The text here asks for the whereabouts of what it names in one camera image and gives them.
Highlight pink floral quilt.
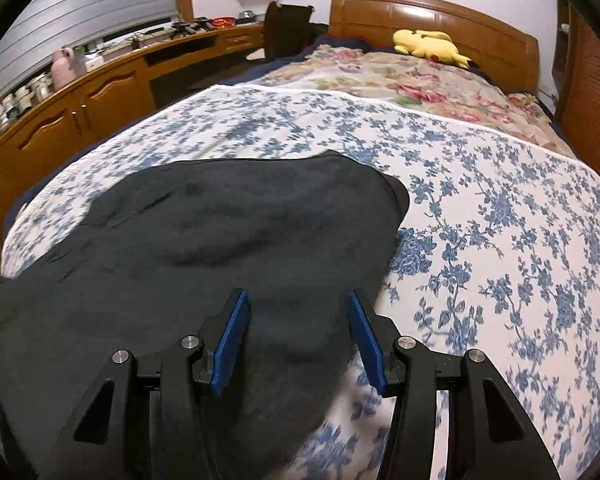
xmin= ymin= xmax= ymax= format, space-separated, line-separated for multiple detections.
xmin=257 ymin=44 xmax=576 ymax=158

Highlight blue floral bedsheet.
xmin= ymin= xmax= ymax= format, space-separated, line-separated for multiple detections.
xmin=2 ymin=84 xmax=600 ymax=480

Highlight wooden headboard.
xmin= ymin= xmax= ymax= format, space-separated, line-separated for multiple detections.
xmin=328 ymin=0 xmax=540 ymax=93

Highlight black tools on desk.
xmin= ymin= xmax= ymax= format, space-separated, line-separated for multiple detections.
xmin=171 ymin=18 xmax=213 ymax=37

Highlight pink jug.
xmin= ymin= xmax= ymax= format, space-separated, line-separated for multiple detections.
xmin=52 ymin=46 xmax=87 ymax=86

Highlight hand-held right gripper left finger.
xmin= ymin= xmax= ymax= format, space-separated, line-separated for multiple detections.
xmin=37 ymin=287 xmax=251 ymax=480

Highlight row of jars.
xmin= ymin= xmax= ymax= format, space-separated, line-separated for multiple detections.
xmin=0 ymin=72 xmax=56 ymax=123

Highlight yellow plush toy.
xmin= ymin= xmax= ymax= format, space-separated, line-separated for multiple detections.
xmin=392 ymin=29 xmax=473 ymax=68

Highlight grey window blind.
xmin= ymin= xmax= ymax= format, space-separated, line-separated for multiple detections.
xmin=0 ymin=0 xmax=176 ymax=96

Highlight dark wooden chair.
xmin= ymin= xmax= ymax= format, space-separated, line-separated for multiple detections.
xmin=263 ymin=1 xmax=315 ymax=61

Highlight dark blue bed cover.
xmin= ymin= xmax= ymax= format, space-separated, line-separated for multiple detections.
xmin=195 ymin=35 xmax=331 ymax=88

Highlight wooden louvred wardrobe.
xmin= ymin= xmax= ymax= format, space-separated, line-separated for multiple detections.
xmin=554 ymin=0 xmax=600 ymax=161

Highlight black jacket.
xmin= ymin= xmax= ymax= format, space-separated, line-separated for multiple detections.
xmin=0 ymin=150 xmax=411 ymax=480

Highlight wooden desk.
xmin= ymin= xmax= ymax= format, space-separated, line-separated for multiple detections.
xmin=0 ymin=22 xmax=266 ymax=251

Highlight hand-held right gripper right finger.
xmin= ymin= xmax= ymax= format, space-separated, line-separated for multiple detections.
xmin=346 ymin=291 xmax=563 ymax=480

